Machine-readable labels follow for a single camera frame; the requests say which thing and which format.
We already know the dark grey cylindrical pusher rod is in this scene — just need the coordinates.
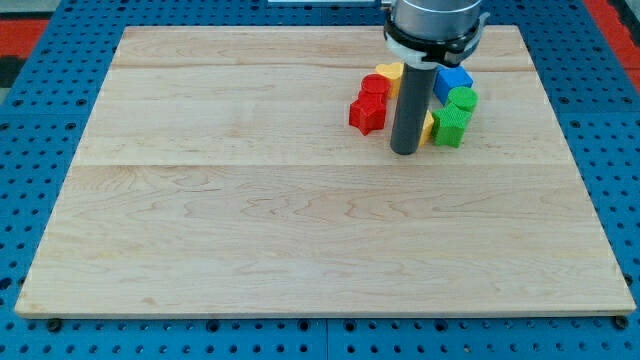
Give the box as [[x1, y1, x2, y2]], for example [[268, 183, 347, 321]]
[[390, 65, 436, 155]]

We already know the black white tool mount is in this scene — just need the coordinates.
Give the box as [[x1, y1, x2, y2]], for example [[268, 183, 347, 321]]
[[383, 12, 490, 70]]

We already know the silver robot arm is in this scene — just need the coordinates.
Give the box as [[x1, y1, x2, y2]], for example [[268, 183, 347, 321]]
[[384, 0, 490, 155]]

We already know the green star block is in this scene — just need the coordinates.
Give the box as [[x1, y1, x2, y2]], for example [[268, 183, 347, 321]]
[[432, 105, 472, 148]]

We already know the red star block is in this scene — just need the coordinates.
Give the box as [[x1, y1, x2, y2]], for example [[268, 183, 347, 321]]
[[349, 92, 387, 136]]

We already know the yellow block behind rod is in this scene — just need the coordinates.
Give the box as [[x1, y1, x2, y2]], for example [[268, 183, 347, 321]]
[[419, 111, 435, 147]]

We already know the blue cube block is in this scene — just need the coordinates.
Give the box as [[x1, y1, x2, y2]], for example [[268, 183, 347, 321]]
[[434, 65, 473, 105]]

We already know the yellow heart block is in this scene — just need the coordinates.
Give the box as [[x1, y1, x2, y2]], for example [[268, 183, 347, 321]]
[[375, 62, 404, 99]]

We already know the red cylinder block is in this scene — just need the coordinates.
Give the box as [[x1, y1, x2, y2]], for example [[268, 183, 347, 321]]
[[358, 74, 391, 103]]

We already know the green cylinder block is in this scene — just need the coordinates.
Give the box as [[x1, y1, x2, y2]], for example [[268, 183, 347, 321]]
[[445, 86, 479, 113]]

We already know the light wooden board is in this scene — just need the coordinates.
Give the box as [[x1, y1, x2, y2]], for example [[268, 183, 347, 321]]
[[15, 26, 636, 319]]

